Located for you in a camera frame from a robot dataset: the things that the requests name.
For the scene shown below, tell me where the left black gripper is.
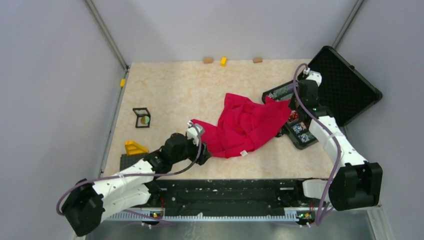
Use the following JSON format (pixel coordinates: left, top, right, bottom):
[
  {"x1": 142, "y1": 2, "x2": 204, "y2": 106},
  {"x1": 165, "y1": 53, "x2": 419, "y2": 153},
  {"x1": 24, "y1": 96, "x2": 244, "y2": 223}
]
[{"x1": 171, "y1": 134, "x2": 212, "y2": 165}]

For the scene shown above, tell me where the red t-shirt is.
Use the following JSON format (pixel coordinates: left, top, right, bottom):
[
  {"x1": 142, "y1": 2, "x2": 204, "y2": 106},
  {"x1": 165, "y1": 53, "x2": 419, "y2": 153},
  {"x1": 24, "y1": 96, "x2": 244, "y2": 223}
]
[{"x1": 191, "y1": 93, "x2": 292, "y2": 159}]

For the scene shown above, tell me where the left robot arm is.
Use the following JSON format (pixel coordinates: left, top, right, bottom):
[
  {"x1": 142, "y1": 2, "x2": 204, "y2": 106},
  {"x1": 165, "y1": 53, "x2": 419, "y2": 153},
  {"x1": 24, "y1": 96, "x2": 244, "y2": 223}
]
[{"x1": 56, "y1": 133, "x2": 212, "y2": 237}]

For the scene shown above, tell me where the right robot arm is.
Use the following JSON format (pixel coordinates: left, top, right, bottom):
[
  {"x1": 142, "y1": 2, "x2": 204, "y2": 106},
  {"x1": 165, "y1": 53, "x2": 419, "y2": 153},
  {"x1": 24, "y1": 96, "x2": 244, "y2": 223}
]
[{"x1": 293, "y1": 79, "x2": 383, "y2": 211}]

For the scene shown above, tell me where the black case with chips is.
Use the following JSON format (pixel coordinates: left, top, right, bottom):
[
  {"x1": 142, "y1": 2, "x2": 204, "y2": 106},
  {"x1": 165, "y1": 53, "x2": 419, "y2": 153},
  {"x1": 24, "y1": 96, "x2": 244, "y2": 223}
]
[{"x1": 261, "y1": 46, "x2": 383, "y2": 150}]

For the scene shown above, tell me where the right tan wooden block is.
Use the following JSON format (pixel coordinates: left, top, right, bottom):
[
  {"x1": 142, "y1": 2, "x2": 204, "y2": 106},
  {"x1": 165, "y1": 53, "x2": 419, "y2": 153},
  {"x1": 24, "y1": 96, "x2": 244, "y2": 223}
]
[{"x1": 252, "y1": 57, "x2": 263, "y2": 64}]

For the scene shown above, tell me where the tan wooden block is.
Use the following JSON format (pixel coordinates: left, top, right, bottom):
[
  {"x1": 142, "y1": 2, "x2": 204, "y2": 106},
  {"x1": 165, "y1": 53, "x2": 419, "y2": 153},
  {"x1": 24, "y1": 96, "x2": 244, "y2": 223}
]
[
  {"x1": 252, "y1": 57, "x2": 263, "y2": 64},
  {"x1": 202, "y1": 56, "x2": 214, "y2": 64}
]

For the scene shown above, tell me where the small black framed box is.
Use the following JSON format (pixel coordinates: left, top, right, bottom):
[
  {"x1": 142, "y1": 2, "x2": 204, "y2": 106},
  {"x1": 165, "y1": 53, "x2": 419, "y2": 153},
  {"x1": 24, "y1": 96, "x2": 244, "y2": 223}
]
[{"x1": 132, "y1": 107, "x2": 151, "y2": 129}]

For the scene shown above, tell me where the yellow wedge block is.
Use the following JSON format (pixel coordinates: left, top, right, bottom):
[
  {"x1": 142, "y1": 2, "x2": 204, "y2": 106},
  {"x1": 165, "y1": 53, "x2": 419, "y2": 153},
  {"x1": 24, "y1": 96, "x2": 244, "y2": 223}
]
[{"x1": 124, "y1": 140, "x2": 149, "y2": 156}]

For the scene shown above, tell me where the dark grey studded baseplate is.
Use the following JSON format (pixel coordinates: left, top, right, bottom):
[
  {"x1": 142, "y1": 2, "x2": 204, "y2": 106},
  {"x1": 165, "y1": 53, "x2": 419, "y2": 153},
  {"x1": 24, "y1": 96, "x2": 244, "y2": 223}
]
[{"x1": 119, "y1": 153, "x2": 152, "y2": 171}]

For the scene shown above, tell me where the yellow small block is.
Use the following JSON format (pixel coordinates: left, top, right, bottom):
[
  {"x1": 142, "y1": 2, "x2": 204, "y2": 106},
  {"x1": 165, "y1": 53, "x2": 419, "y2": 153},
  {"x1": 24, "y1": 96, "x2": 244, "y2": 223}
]
[{"x1": 220, "y1": 56, "x2": 228, "y2": 67}]

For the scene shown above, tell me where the left tan wooden block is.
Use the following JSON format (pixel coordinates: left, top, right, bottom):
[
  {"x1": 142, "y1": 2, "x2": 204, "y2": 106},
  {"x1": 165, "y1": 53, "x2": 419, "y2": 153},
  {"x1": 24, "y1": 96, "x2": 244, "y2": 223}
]
[{"x1": 202, "y1": 56, "x2": 214, "y2": 64}]

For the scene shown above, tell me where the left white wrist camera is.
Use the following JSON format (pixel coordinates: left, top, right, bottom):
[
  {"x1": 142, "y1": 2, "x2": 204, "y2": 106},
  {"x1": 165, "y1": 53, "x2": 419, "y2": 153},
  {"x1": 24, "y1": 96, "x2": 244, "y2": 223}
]
[{"x1": 186, "y1": 121, "x2": 205, "y2": 146}]

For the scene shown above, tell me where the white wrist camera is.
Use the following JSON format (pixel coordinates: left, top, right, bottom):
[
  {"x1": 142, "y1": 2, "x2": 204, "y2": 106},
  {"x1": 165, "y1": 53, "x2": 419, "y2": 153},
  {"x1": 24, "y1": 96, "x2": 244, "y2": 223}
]
[
  {"x1": 302, "y1": 67, "x2": 323, "y2": 87},
  {"x1": 186, "y1": 121, "x2": 205, "y2": 146}
]

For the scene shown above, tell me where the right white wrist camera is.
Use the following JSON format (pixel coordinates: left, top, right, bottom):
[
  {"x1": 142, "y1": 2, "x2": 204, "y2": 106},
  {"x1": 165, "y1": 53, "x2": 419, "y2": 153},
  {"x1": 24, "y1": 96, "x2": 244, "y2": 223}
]
[{"x1": 302, "y1": 67, "x2": 323, "y2": 87}]

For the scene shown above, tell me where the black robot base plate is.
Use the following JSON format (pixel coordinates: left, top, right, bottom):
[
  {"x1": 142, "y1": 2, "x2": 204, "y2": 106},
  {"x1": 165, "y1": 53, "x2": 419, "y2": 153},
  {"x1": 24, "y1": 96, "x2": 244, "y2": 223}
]
[{"x1": 142, "y1": 178, "x2": 320, "y2": 217}]

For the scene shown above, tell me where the yellow clip on frame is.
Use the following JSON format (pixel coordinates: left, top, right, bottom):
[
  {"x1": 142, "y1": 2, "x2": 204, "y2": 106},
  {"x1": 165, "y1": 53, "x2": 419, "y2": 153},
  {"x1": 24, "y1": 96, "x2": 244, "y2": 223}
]
[{"x1": 119, "y1": 78, "x2": 126, "y2": 88}]

